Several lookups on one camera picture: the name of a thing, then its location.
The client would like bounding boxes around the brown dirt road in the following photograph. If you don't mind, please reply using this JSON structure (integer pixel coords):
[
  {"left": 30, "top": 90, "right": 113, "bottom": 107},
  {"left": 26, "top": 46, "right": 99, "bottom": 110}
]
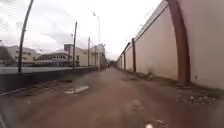
[{"left": 0, "top": 66, "right": 224, "bottom": 128}]

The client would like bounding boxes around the low dark wall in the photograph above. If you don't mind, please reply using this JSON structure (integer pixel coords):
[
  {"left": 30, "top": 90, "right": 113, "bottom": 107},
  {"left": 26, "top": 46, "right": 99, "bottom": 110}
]
[{"left": 0, "top": 66, "right": 100, "bottom": 95}]

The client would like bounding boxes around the beige wall with brown pillars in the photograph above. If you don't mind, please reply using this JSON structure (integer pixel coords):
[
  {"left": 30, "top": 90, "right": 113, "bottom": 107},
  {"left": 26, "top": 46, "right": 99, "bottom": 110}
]
[{"left": 115, "top": 0, "right": 224, "bottom": 91}]

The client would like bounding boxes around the low building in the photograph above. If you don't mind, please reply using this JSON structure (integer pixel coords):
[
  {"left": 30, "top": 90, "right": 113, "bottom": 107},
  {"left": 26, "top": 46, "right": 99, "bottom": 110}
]
[{"left": 34, "top": 51, "right": 71, "bottom": 67}]

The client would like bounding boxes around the white building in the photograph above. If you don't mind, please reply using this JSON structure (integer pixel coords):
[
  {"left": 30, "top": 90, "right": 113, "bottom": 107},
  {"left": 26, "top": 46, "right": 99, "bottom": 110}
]
[{"left": 0, "top": 45, "right": 41, "bottom": 66}]

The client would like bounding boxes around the pile of rubble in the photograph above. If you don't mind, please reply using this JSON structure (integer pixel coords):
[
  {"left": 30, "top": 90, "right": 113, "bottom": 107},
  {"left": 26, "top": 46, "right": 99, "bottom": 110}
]
[{"left": 186, "top": 94, "right": 218, "bottom": 105}]

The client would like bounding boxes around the pale building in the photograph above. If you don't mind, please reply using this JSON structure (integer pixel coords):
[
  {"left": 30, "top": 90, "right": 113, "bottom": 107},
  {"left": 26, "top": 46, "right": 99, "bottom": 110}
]
[{"left": 63, "top": 43, "right": 108, "bottom": 69}]

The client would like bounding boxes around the pale flat slab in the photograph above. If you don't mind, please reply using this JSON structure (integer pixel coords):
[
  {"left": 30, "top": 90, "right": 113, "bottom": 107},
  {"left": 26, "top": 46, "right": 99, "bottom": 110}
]
[{"left": 63, "top": 85, "right": 91, "bottom": 95}]

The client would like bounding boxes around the wire mesh fence with posts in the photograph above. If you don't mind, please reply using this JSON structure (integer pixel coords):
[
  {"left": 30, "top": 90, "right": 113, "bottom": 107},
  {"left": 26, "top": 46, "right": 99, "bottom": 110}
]
[{"left": 0, "top": 0, "right": 101, "bottom": 74}]

